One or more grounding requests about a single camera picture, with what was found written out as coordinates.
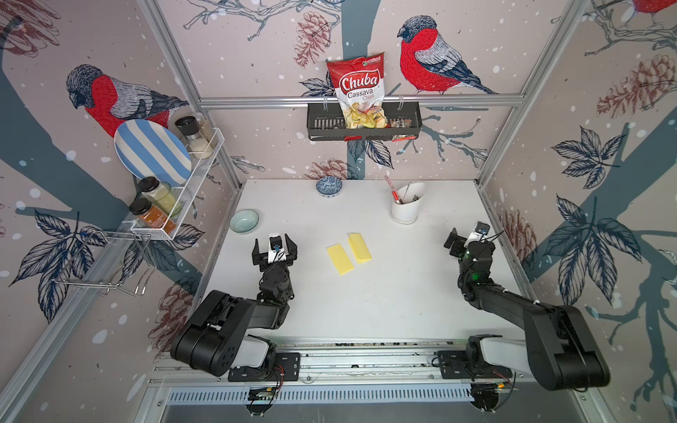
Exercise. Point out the blue white striped plate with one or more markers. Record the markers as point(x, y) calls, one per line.
point(148, 149)

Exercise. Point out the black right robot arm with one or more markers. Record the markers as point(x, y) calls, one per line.
point(559, 350)

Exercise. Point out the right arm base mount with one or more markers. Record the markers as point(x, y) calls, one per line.
point(469, 363)

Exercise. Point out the white wire wall shelf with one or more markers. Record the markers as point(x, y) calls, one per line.
point(185, 194)

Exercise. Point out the light green small bowl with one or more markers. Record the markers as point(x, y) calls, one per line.
point(244, 221)

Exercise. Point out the yellow square paper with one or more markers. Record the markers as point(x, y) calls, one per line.
point(340, 259)
point(359, 248)

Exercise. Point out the orange spice jar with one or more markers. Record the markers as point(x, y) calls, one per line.
point(151, 216)

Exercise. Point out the black wall basket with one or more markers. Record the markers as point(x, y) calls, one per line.
point(390, 122)

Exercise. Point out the red pen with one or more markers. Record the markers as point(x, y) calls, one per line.
point(394, 192)

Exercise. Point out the red Chuba chips bag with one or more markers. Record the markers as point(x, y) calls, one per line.
point(359, 87)

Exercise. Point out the green spice jar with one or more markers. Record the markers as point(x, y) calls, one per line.
point(161, 195)

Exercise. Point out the metal spoon handle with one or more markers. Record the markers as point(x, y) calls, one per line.
point(406, 199)

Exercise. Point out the blue patterned bowl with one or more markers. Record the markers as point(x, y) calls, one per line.
point(329, 186)

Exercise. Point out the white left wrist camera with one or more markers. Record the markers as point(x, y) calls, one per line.
point(276, 250)

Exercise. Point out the white utensil cup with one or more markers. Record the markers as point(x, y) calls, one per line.
point(407, 214)

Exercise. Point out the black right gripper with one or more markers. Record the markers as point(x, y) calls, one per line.
point(452, 236)

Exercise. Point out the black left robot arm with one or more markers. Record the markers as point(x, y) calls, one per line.
point(215, 338)

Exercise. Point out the black cap salt shaker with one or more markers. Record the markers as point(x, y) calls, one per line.
point(196, 142)

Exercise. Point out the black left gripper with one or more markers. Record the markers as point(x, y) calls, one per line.
point(258, 260)

